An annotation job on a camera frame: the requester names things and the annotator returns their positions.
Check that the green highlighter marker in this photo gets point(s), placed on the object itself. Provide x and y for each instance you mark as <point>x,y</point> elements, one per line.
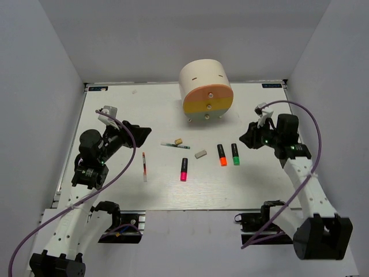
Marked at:
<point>235,154</point>

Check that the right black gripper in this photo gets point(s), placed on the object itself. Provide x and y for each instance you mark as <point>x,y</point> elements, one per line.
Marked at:
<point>250,138</point>

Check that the grey white eraser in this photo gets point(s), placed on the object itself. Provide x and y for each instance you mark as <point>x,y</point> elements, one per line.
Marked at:
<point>200,154</point>

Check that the orange top drawer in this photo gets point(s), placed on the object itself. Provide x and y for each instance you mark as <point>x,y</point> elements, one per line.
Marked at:
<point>206,92</point>

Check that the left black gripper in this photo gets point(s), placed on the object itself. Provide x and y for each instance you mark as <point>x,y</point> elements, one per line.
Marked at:
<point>140,134</point>

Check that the left blue table label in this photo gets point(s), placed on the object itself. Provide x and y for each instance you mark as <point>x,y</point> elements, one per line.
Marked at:
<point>98,88</point>

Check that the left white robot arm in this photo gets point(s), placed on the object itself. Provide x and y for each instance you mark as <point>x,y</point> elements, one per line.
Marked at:
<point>86,220</point>

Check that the right blue table label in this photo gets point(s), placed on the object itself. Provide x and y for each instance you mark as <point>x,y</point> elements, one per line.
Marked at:
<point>271,85</point>

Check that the green clear pen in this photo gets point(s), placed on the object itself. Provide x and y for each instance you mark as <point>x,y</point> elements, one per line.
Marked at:
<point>175,145</point>

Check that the orange clear pen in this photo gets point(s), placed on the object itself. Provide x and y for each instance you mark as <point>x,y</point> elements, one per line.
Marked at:
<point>144,167</point>

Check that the yellow middle drawer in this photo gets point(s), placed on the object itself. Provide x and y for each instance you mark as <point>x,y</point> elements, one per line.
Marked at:
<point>207,105</point>

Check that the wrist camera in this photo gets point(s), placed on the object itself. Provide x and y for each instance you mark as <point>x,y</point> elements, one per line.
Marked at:
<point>264,112</point>
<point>107,116</point>

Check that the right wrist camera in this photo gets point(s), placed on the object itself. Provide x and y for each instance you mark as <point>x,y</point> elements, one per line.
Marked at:
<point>264,112</point>

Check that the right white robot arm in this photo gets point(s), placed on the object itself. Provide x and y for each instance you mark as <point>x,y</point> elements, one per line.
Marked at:
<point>319,233</point>

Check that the orange highlighter marker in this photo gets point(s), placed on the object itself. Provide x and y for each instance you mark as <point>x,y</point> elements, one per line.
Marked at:
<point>222,156</point>

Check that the cream cylindrical drawer organizer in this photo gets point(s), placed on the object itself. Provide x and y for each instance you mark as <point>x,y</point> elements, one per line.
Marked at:
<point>199,73</point>

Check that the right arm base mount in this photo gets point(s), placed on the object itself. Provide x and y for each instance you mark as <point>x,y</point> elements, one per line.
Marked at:
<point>252,221</point>

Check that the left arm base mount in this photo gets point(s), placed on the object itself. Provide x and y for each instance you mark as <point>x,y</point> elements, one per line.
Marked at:
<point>127,226</point>

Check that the pink highlighter marker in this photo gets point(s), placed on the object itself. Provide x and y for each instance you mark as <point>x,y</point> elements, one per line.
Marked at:
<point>183,170</point>

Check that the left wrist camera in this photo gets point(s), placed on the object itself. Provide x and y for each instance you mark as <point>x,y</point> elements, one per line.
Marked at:
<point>107,116</point>

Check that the blue table label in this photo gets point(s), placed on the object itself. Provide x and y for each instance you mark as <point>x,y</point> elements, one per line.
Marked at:
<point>98,88</point>
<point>271,85</point>

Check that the small tan eraser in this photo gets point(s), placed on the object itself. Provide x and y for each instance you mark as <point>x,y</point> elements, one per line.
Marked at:
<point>178,141</point>

